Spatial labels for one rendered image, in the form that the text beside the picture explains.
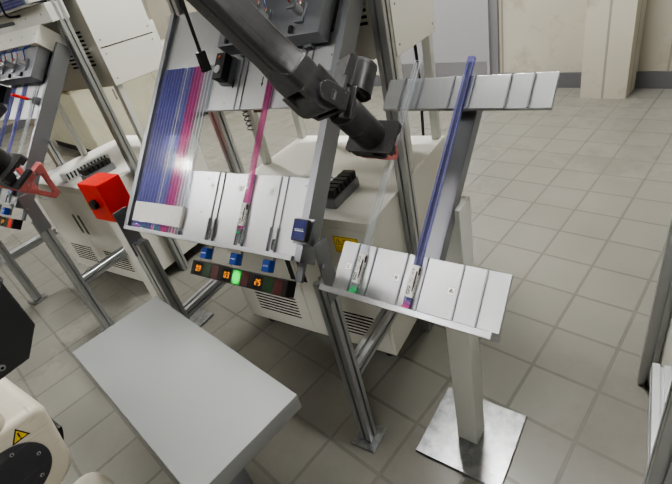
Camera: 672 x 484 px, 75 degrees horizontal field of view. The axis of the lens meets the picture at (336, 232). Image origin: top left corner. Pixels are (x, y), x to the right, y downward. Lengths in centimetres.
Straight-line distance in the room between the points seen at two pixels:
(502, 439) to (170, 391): 95
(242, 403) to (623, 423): 111
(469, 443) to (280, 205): 90
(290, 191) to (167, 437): 58
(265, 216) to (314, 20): 48
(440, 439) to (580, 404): 44
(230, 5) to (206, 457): 74
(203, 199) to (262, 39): 67
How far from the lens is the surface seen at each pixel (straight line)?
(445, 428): 152
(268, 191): 113
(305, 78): 72
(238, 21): 70
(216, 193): 126
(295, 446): 159
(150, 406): 105
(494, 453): 148
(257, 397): 94
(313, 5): 118
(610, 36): 381
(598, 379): 169
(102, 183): 184
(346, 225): 133
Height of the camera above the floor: 128
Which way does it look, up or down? 31 degrees down
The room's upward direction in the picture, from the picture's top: 14 degrees counter-clockwise
